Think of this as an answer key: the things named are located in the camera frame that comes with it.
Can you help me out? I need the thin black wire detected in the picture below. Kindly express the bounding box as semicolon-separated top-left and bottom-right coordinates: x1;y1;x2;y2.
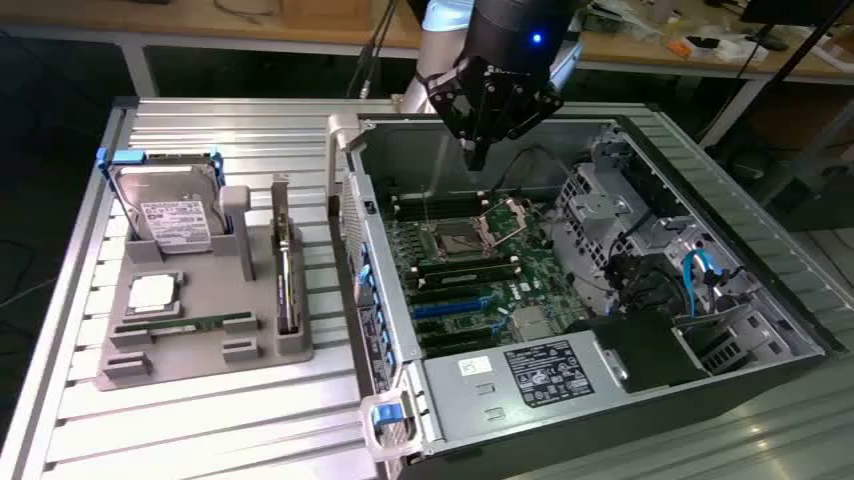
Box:
489;144;579;199

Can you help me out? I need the CPU socket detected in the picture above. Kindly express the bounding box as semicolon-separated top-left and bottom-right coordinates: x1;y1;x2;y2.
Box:
429;219;499;259

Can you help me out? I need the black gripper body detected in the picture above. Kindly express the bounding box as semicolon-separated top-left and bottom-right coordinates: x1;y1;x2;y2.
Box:
463;0;582;90

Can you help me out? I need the black RAM slot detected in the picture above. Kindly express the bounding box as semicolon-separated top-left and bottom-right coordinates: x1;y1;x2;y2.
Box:
411;258;519;275
391;192;493;206
393;204;496;220

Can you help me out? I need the black wire bundle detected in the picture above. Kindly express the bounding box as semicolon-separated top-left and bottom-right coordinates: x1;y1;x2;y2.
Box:
603;254;683;317

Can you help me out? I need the grey power supply unit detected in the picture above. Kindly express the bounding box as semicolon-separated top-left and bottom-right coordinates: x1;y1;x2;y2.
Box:
417;332;632;442

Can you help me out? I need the brown cardboard box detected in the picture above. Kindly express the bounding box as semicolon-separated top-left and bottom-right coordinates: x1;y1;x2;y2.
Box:
279;0;372;29

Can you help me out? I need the black expansion slot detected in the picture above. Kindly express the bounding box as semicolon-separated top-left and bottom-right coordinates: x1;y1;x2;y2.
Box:
420;339;487;357
407;287;480;304
416;324;483;342

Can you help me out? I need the metal socket cover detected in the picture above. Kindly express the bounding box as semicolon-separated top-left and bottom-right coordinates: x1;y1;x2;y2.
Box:
476;197;535;246

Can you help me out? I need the blue disk wire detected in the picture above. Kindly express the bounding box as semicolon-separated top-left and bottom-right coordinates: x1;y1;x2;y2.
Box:
680;248;726;320

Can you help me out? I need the green motherboard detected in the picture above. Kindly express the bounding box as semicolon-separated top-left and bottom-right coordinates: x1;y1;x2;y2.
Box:
383;192;602;359

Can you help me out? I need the black open PC case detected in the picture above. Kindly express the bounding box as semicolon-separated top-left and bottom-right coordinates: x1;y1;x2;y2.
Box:
325;112;843;480

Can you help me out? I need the silver CPU chip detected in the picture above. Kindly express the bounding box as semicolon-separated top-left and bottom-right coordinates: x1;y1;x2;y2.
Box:
128;273;181;314

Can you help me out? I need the black monitor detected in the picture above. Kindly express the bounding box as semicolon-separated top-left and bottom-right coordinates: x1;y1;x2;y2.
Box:
738;0;854;50

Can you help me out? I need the black RAM stick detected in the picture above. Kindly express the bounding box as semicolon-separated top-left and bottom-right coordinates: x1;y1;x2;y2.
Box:
413;269;520;289

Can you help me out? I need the black plastic fan shroud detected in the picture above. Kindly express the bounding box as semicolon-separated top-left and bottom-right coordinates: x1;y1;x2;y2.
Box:
563;314;712;394

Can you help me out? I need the green low-profile graphics card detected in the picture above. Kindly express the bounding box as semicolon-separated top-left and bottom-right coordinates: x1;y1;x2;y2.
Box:
269;172;303;336

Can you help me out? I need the white paper sheet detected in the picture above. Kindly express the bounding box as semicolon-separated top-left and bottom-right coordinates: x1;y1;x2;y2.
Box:
686;33;768;64

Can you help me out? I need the grey case corner clamp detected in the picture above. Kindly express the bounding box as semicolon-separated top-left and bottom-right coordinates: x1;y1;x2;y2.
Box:
357;389;419;459
324;113;373;152

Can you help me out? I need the black slanted pole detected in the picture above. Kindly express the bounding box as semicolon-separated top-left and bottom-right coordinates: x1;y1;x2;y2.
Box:
770;0;843;86

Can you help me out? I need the silver hard disk drive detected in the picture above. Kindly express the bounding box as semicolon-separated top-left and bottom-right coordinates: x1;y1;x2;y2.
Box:
109;160;221;256

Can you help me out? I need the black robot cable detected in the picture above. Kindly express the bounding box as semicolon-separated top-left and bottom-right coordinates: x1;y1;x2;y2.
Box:
345;0;396;101

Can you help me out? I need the silver chipset heatsink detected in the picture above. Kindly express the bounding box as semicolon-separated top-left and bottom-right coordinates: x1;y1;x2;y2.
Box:
509;307;555;341

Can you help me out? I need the silver metal disk bay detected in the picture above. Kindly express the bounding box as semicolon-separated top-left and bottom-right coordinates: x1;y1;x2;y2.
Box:
552;160;668;261
670;299;820;377

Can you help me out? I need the wooden desk white frame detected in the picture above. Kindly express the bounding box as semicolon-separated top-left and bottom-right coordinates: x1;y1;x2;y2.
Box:
0;0;854;146

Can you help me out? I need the blue disk carrier frame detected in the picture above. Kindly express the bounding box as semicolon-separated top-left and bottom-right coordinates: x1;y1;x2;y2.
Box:
94;145;235;241

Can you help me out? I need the green RAM stick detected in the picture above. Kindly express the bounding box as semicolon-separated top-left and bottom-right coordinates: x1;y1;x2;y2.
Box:
123;312;256;336

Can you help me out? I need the blue expansion slot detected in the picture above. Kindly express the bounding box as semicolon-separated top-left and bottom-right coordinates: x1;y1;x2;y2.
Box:
411;299;483;319

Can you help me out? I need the grey parts rack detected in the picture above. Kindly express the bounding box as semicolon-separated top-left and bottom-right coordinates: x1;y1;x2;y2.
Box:
92;183;316;393

